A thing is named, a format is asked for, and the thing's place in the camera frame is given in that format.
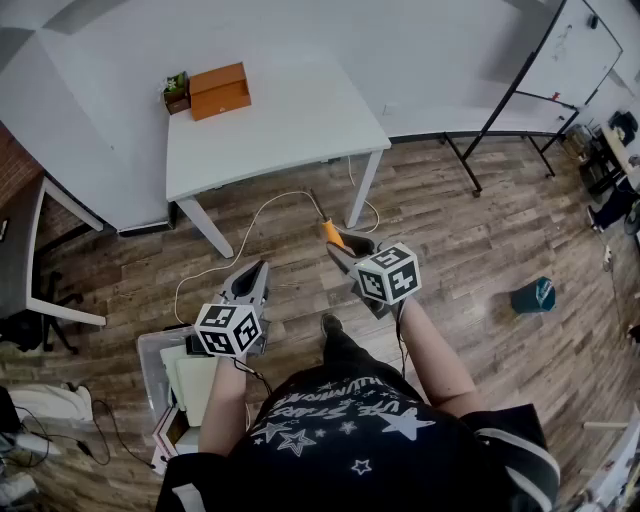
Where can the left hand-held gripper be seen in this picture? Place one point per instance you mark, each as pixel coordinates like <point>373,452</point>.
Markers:
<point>227,330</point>

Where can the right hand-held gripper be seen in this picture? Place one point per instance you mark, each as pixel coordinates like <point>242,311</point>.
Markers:
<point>387,275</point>

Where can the brown wooden tray box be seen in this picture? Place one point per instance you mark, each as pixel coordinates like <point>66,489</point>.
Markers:
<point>220,95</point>

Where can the person's left forearm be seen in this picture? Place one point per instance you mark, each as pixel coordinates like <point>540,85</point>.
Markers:
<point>222,410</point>

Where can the person's right forearm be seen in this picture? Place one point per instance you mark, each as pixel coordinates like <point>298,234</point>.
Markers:
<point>435,355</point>

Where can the person's black shoe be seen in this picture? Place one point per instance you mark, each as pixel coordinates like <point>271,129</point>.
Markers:
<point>331,325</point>

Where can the person's black trouser leg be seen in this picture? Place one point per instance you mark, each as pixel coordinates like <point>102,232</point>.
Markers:
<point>347,350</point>

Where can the clear plastic bin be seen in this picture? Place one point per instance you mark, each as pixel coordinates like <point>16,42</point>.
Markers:
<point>150,360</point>

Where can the white table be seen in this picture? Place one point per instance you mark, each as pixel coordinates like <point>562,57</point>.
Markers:
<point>280,130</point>

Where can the black office chair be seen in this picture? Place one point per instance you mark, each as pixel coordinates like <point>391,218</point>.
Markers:
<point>52,305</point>

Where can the black star print t-shirt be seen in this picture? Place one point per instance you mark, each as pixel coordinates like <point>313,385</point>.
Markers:
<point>360,450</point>

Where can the small plant in brown pot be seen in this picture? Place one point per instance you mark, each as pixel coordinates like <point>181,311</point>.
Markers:
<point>176,92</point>

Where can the white cloth bundle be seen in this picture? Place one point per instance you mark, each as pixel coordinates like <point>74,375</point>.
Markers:
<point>50,402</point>

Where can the black shelf cart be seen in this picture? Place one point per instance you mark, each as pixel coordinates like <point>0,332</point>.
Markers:
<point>600,165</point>

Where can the whiteboard on black stand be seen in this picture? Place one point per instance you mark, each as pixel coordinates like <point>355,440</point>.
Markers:
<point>565,55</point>

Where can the black whiteboard eraser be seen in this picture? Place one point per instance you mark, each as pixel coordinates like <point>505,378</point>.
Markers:
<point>593,21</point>

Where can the white wall socket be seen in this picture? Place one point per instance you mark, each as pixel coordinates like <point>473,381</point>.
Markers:
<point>391,109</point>

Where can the grey desk with white frame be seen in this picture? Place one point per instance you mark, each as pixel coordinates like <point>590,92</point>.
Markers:
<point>15,250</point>

